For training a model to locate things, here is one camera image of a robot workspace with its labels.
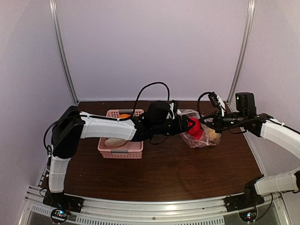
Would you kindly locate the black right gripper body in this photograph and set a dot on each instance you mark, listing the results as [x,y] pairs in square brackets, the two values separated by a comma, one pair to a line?
[219,128]

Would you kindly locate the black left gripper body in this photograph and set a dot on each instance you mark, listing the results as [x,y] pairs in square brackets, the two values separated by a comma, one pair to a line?
[160,128]

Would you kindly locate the yellow toy fruit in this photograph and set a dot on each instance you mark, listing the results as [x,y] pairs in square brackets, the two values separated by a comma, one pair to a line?
[214,137]

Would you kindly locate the red toy fruit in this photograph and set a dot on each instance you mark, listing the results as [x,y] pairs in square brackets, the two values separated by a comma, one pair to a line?
[195,130]

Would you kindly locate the clear zip top bag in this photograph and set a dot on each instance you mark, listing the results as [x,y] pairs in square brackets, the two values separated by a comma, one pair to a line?
[204,141]

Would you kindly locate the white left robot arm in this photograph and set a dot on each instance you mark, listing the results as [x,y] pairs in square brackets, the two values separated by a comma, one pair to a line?
[75,125]

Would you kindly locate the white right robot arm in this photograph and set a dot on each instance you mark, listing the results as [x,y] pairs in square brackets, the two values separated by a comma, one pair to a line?
[277,145]

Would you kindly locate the orange toy fruit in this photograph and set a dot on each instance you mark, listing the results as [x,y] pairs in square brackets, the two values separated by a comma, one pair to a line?
[122,116]

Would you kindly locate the pink plastic basket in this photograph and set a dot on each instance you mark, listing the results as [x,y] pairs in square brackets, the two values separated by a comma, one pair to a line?
[130,150]

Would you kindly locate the white toy bun lower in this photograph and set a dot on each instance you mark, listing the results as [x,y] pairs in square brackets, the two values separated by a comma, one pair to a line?
[114,142]

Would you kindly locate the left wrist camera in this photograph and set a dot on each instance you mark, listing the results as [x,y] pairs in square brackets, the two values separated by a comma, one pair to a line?
[173,109]

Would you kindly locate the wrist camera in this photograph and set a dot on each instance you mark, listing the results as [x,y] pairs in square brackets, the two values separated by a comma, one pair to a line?
[217,102]
[173,109]

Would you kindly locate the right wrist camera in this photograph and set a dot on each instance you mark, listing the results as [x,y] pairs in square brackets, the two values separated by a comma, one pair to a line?
[217,102]

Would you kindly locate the right aluminium frame post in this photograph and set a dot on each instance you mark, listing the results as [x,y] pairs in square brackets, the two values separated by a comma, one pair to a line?
[243,49]

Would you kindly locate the aluminium frame post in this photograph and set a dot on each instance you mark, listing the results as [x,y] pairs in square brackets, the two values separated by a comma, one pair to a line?
[243,49]
[61,50]

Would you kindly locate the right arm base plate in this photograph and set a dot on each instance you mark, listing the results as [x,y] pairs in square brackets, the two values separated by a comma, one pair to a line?
[240,202]

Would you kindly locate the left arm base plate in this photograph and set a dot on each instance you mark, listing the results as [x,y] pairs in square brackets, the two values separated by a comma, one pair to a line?
[63,201]

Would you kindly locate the left aluminium frame post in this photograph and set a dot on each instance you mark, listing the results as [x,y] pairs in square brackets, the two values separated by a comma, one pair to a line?
[61,50]

